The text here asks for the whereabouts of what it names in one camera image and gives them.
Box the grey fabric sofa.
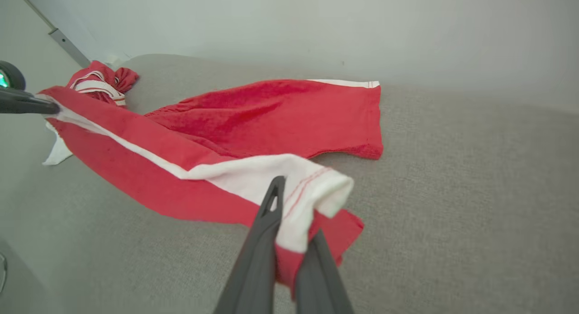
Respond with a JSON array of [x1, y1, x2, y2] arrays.
[[0, 54, 579, 314]]

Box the white wall skirting strip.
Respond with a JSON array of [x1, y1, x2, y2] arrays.
[[49, 28, 92, 68]]

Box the red shorts with white stripe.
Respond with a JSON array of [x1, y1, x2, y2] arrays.
[[38, 79, 385, 301]]

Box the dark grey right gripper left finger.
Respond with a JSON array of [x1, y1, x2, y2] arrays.
[[213, 176, 287, 314]]

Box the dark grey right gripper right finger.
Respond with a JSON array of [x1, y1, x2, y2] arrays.
[[294, 228, 356, 314]]

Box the red shirt with white sleeves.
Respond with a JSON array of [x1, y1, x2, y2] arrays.
[[42, 60, 140, 166]]

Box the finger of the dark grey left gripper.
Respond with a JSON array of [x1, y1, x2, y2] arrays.
[[0, 87, 61, 115]]

